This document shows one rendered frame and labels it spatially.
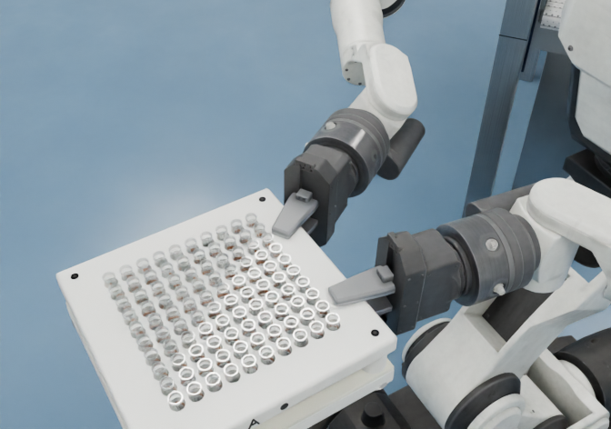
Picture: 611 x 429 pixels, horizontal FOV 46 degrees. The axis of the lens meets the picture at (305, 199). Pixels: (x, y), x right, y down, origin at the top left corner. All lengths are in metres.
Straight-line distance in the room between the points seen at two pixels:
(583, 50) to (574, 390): 0.79
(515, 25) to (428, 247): 0.99
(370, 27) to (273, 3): 2.44
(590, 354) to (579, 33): 0.81
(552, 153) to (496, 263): 1.33
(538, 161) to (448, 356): 1.01
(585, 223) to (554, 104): 1.22
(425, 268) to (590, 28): 0.40
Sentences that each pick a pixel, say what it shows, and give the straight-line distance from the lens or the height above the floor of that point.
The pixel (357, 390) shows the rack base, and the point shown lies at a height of 0.99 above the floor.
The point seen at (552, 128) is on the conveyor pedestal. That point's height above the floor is 0.43.
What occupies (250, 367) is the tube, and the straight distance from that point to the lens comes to 0.64.
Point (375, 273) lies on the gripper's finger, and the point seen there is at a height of 1.05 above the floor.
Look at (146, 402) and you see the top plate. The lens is 0.65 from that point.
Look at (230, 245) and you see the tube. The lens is 0.74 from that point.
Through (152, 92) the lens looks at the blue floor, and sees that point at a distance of 2.86.
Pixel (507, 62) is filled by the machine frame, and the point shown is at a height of 0.72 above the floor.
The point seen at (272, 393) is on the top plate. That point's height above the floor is 1.04.
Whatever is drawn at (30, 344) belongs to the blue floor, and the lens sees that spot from 2.08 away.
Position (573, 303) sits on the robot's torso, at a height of 0.78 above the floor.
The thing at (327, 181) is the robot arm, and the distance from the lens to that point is 0.76.
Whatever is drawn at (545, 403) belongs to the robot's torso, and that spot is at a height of 0.35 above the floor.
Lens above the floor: 1.58
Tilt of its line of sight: 43 degrees down
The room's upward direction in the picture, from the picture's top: straight up
